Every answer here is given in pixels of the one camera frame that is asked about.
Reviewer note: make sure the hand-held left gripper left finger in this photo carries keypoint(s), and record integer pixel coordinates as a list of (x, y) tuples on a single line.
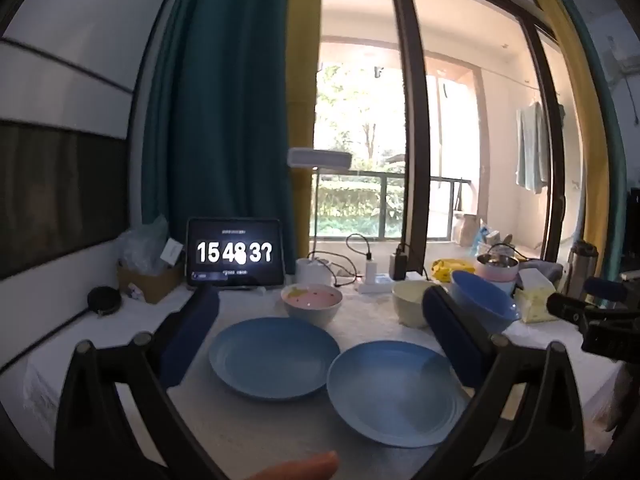
[(192, 330)]

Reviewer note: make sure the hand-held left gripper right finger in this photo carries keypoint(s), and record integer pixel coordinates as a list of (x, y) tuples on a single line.
[(450, 335)]

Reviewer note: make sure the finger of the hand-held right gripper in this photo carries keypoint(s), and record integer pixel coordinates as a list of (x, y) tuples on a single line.
[(605, 287), (565, 306)]

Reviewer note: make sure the dark blue bowl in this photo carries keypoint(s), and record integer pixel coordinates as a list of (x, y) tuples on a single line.
[(485, 297)]

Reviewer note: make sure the cream bowl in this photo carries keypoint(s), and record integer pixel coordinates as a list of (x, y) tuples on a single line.
[(410, 300)]

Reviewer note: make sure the light blue plate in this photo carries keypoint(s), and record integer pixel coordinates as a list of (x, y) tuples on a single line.
[(390, 390), (270, 355)]

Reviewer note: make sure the pink watermelon print bowl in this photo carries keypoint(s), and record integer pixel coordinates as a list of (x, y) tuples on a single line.
[(310, 297)]

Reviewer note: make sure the person's left hand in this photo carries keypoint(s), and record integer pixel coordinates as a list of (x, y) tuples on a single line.
[(300, 467)]

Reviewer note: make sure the yellow tissue pack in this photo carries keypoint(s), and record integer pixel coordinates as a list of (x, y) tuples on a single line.
[(535, 300)]

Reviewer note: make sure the steel thermos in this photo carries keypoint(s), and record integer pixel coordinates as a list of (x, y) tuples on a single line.
[(582, 265)]

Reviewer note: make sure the grey cloth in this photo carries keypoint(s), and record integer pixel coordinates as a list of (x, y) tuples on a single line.
[(552, 270)]

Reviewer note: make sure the pale blue bowl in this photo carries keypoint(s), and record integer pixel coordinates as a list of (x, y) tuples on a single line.
[(507, 287)]

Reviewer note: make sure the yellow packet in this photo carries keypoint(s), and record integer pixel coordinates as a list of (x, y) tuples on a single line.
[(447, 267)]

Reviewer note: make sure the pink steel-lined bowl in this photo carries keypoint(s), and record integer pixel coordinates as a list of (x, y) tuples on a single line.
[(495, 274)]

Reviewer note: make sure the small white card box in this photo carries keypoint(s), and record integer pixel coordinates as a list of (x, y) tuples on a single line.
[(172, 252)]

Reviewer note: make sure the white textured tablecloth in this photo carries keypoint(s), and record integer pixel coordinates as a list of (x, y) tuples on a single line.
[(370, 325)]

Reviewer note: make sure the white slotted basket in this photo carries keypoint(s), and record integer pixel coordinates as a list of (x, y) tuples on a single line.
[(500, 251)]

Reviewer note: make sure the white power strip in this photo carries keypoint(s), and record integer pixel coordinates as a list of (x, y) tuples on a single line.
[(380, 285)]

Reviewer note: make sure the tablet showing clock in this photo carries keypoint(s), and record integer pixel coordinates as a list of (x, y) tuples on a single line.
[(235, 252)]

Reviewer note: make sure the black charger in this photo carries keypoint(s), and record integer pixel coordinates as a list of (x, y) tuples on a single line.
[(398, 262)]

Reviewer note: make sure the black round puck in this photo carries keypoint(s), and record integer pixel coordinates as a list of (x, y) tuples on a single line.
[(104, 301)]

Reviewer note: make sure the clear plastic bag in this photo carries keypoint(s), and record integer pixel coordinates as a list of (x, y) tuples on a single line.
[(142, 245)]

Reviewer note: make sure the blue and white bag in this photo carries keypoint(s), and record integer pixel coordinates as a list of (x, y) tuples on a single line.
[(481, 240)]

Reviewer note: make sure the white charger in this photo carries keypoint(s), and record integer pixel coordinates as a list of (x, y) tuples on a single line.
[(370, 270)]

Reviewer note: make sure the brown paper bag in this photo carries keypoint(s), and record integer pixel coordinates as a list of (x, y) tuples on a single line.
[(467, 230)]

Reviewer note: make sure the balcony railing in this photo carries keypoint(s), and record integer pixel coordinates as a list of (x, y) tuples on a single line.
[(381, 200)]

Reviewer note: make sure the narrow teal curtain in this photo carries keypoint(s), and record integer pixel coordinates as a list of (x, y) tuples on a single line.
[(612, 135)]

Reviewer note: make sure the yellow curtain beside thermos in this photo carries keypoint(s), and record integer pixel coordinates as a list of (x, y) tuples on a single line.
[(590, 135)]

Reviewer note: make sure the hanging pale blue towel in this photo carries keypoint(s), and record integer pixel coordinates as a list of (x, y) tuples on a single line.
[(532, 150)]

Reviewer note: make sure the white desk lamp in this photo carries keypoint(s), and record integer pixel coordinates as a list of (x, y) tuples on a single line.
[(320, 157)]

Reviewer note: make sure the wide teal curtain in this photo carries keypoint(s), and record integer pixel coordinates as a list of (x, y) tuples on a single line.
[(220, 110)]

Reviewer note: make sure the yellow curtain beside lamp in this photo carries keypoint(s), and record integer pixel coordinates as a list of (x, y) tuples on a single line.
[(302, 60)]

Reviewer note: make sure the dark sliding door frame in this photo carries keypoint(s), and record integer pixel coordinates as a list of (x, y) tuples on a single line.
[(417, 135), (547, 160)]

